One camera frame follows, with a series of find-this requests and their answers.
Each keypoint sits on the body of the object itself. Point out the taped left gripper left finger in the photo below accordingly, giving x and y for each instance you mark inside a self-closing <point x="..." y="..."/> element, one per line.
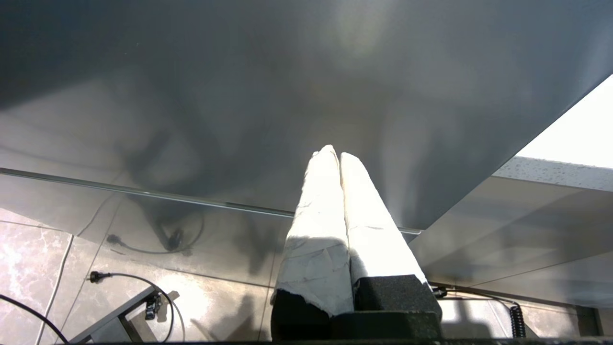
<point x="318" y="230"/>

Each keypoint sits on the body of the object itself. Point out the grey metal floor frame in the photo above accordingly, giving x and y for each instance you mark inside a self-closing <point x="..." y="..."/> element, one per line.
<point x="110" y="318"/>

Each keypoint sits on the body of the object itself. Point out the grey base cabinet front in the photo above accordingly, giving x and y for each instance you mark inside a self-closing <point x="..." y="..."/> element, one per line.
<point x="527" y="230"/>

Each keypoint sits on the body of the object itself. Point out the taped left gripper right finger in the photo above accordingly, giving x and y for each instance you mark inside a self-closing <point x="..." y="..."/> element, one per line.
<point x="373" y="230"/>

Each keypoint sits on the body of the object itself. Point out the tall grey cabinet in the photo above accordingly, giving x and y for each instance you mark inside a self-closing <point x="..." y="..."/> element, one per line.
<point x="239" y="96"/>

